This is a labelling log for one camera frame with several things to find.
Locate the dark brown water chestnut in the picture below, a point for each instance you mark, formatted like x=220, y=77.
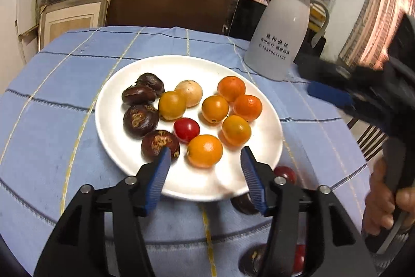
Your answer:
x=241, y=203
x=155, y=142
x=150, y=81
x=251, y=260
x=138, y=94
x=140, y=120

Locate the white thermos jug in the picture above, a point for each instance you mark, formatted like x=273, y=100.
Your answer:
x=278, y=27

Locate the dark brown wooden board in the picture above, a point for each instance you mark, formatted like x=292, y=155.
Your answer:
x=168, y=7

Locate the large orange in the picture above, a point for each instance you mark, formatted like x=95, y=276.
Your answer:
x=204, y=150

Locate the white leaning boards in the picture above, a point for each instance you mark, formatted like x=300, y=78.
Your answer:
x=27, y=37

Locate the beige framed panel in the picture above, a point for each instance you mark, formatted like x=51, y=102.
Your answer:
x=68, y=20

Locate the white oval plate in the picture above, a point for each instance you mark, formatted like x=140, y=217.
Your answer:
x=201, y=75

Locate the small yellow-orange citrus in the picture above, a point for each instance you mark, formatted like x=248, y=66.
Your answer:
x=171, y=105
x=236, y=130
x=215, y=109

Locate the person's right hand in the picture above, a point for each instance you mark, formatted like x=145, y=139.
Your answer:
x=376, y=199

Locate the pale yellow round fruit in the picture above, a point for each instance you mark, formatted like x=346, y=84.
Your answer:
x=188, y=93

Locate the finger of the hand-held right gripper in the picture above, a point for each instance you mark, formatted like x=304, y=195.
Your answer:
x=324, y=69
x=330, y=94

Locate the wooden slatted chair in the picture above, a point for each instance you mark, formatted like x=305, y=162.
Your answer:
x=373, y=137

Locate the blue checked tablecloth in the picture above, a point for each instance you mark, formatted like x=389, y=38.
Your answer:
x=48, y=134

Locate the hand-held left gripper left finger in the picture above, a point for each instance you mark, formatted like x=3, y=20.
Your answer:
x=159, y=176

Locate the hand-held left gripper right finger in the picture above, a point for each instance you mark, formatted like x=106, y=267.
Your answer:
x=254, y=179

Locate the brick pattern curtain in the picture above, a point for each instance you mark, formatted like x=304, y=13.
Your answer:
x=373, y=24

